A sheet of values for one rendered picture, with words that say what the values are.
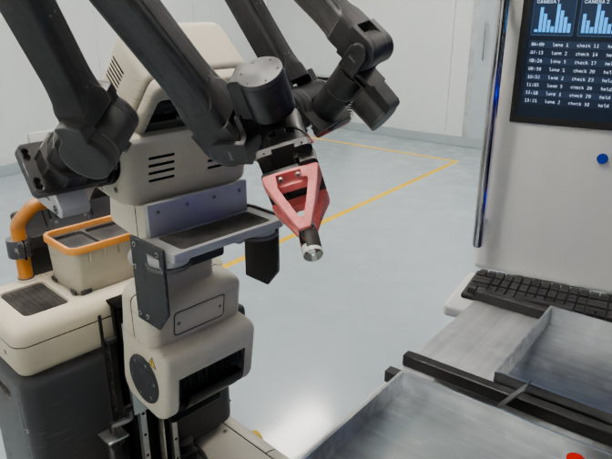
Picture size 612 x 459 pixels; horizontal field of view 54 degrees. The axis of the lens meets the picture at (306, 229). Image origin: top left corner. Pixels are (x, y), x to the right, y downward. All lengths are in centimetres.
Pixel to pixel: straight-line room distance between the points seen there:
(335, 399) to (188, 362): 127
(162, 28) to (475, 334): 72
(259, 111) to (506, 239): 91
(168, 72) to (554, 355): 74
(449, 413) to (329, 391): 156
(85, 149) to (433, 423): 60
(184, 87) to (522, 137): 89
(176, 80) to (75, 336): 79
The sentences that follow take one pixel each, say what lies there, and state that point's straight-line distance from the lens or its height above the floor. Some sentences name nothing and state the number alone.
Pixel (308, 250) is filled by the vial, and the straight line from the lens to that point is 63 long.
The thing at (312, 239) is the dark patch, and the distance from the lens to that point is 64.
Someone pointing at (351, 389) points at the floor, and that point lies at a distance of 246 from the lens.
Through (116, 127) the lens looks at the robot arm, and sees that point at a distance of 91.
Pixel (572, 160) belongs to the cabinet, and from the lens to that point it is 145.
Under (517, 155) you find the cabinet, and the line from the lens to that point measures 146.
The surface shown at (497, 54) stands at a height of 132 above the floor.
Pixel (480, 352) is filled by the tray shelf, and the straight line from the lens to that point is 106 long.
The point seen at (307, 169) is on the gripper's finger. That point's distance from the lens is 68.
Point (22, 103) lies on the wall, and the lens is 590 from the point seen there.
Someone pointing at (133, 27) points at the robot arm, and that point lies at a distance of 73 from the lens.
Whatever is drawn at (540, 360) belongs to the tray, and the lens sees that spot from 107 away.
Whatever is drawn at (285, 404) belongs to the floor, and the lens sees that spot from 238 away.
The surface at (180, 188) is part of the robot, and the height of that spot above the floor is 111.
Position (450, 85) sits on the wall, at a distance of 657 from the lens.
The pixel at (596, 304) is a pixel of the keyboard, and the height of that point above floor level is 83.
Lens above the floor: 142
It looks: 21 degrees down
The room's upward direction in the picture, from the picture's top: straight up
